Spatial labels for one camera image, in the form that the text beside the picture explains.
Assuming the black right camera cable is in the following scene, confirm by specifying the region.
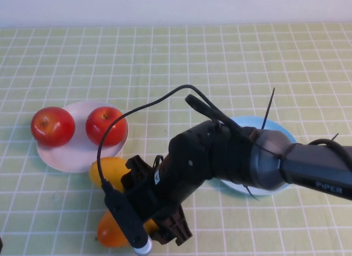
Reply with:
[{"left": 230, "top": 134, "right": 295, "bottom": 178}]
[{"left": 96, "top": 84, "right": 352, "bottom": 191}]

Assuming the light blue round plate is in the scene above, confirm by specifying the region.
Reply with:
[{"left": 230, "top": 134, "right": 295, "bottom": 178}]
[{"left": 207, "top": 115, "right": 298, "bottom": 197}]

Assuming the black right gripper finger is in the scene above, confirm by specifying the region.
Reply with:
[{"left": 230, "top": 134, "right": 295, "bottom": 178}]
[{"left": 150, "top": 206, "right": 193, "bottom": 246}]

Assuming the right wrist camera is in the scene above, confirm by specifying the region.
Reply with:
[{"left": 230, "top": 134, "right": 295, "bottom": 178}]
[{"left": 103, "top": 181, "right": 153, "bottom": 256}]

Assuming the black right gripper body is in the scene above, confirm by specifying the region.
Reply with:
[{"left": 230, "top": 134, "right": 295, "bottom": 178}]
[{"left": 120, "top": 154, "right": 205, "bottom": 221}]

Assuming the red apple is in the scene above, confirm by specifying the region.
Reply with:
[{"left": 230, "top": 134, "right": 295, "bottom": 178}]
[
  {"left": 30, "top": 106, "right": 76, "bottom": 148},
  {"left": 85, "top": 107, "right": 129, "bottom": 147}
]

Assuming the white round plastic plate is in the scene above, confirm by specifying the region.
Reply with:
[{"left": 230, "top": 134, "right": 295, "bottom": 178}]
[{"left": 36, "top": 101, "right": 129, "bottom": 173}]

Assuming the black right arm loop cable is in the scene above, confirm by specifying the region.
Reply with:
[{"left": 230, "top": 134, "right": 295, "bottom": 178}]
[{"left": 184, "top": 94, "right": 258, "bottom": 141}]

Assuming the orange yellow mango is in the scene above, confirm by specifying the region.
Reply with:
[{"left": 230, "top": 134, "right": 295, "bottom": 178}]
[{"left": 96, "top": 210, "right": 160, "bottom": 248}]

